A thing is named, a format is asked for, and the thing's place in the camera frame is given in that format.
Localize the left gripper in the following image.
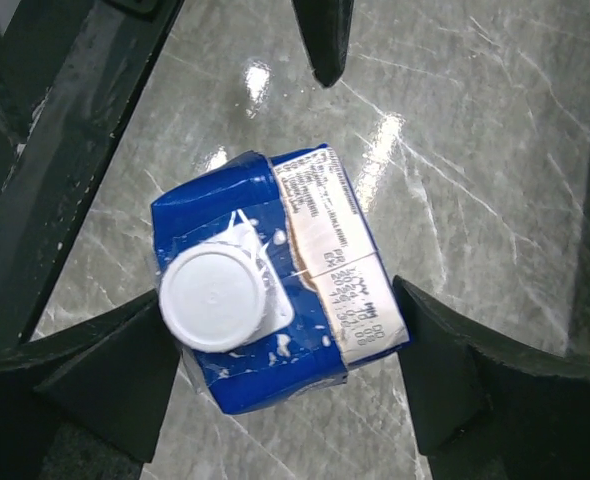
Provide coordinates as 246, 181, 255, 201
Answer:
0, 1, 181, 352

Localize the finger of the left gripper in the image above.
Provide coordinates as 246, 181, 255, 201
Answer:
292, 0, 354, 88

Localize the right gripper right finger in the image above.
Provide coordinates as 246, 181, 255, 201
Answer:
393, 277, 590, 479

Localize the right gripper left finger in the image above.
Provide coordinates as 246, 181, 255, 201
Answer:
0, 291, 179, 479

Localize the orange juice carton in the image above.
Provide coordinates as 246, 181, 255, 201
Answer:
151, 144, 410, 415

